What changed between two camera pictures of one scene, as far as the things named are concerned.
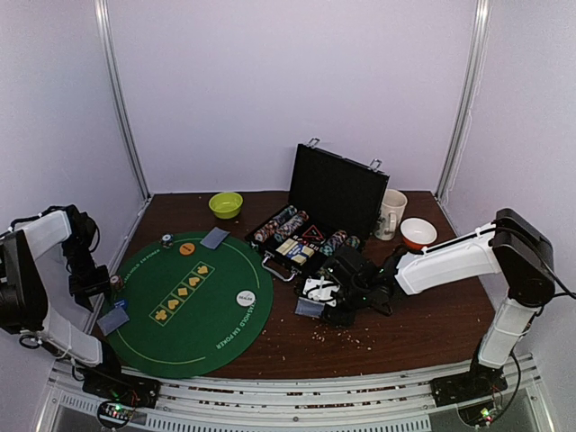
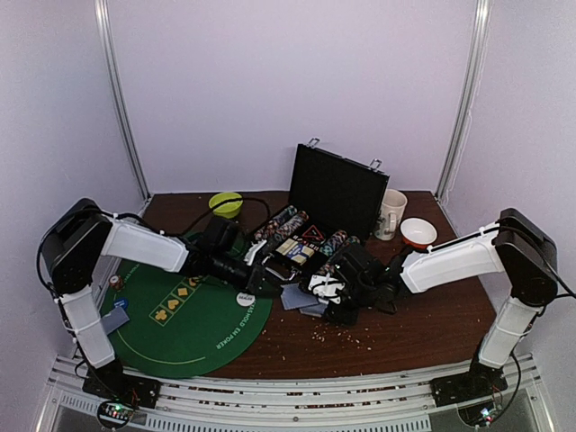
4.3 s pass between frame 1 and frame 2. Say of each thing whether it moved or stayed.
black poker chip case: stayed
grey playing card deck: moved
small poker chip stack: stayed
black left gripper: moved
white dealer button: stayed
